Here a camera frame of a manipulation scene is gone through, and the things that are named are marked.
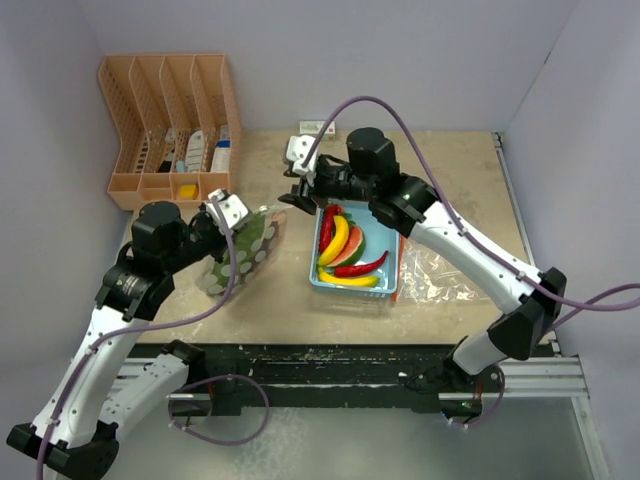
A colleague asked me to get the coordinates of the green leafy vegetable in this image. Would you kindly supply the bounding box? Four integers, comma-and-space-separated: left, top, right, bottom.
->
201, 218, 278, 297

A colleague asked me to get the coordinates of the light blue plastic basket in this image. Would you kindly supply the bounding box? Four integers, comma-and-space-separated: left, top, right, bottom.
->
309, 200, 401, 300

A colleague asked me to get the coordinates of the watermelon slice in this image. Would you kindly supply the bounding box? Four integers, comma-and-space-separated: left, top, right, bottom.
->
327, 226, 366, 269

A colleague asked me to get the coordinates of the green and white small box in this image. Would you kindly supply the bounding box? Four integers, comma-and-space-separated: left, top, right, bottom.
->
298, 120, 336, 141

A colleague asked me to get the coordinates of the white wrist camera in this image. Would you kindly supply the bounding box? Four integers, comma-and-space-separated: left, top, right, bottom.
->
204, 189, 251, 231
284, 135, 318, 179

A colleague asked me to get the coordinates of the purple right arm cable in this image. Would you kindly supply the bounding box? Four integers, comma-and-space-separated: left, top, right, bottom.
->
305, 96, 640, 331

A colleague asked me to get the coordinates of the yellow block in organizer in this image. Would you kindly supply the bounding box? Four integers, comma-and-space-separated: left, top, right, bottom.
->
178, 184, 199, 200

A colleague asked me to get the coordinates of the clear bag with orange zipper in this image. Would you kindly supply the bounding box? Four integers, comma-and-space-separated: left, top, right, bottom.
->
392, 238, 489, 306

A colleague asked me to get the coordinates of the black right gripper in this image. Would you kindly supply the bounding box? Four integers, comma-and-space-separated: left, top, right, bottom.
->
278, 159, 375, 215

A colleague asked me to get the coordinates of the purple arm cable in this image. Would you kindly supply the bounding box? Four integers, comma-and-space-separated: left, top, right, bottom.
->
305, 96, 640, 331
34, 197, 239, 480

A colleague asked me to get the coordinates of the black aluminium base frame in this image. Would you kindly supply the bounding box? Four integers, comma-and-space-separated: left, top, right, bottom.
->
105, 343, 612, 479

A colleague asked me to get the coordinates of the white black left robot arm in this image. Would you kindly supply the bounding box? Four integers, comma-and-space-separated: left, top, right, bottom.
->
7, 190, 250, 479

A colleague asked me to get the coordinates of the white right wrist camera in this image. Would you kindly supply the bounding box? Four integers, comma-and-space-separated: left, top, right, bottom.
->
284, 135, 318, 179

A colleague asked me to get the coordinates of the red chili pepper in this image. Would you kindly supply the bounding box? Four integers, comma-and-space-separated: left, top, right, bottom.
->
334, 251, 389, 278
318, 204, 343, 253

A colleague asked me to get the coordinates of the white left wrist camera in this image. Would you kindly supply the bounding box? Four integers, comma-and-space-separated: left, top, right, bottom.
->
204, 189, 251, 231

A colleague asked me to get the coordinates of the white bottle in organizer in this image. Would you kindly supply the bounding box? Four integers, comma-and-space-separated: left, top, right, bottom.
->
184, 130, 205, 172

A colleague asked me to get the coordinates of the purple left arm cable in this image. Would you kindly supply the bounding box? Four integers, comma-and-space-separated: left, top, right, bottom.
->
34, 197, 239, 480

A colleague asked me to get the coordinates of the clear polka dot zip bag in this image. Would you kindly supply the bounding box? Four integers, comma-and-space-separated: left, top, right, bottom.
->
196, 205, 287, 299

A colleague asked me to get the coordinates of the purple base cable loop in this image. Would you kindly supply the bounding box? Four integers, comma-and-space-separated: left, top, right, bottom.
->
167, 374, 274, 447

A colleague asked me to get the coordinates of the white blue box in organizer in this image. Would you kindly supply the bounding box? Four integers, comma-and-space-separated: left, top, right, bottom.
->
209, 125, 231, 173

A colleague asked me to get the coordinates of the yellow banana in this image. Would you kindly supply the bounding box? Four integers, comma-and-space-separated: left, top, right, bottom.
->
317, 215, 349, 267
317, 267, 379, 288

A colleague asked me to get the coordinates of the peach plastic file organizer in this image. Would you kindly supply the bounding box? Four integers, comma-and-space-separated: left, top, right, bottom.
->
98, 53, 242, 211

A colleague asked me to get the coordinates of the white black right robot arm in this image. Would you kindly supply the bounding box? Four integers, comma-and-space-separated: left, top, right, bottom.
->
280, 127, 567, 391

